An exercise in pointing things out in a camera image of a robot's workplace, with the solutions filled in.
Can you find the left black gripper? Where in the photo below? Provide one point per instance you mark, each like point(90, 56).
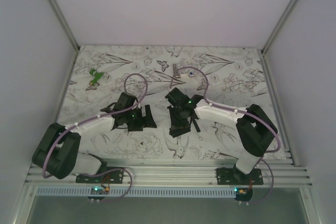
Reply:
point(146, 121)

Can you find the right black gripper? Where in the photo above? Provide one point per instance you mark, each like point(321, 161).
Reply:
point(175, 123)

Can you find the black fuse box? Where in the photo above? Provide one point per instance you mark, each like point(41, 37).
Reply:
point(178, 131)

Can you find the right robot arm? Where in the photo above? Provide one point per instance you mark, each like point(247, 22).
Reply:
point(255, 130)

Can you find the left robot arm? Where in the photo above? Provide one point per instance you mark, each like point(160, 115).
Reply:
point(58, 152)

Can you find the floral patterned table mat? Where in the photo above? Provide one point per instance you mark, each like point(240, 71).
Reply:
point(231, 76)

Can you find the green plastic connector part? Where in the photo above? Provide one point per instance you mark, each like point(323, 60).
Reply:
point(96, 76)

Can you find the left small circuit board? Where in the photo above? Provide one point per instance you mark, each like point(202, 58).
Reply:
point(98, 193)

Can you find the small circuit board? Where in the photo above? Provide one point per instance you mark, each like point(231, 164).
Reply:
point(98, 193)
point(243, 194)

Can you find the right small circuit board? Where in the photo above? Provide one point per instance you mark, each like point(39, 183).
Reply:
point(243, 194)

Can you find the black handled hammer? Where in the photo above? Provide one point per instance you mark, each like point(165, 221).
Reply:
point(196, 126)

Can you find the grey metal bracket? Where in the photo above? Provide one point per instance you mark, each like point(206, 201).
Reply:
point(176, 71)

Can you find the aluminium front rail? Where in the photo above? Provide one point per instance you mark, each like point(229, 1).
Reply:
point(286, 176)

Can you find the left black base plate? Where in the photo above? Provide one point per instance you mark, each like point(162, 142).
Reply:
point(109, 175)

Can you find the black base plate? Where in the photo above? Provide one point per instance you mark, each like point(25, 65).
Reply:
point(232, 176)
point(109, 175)

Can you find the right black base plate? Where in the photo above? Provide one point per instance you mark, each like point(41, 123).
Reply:
point(232, 176)

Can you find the white slotted cable duct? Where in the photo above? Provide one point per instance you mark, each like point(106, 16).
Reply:
point(137, 191)

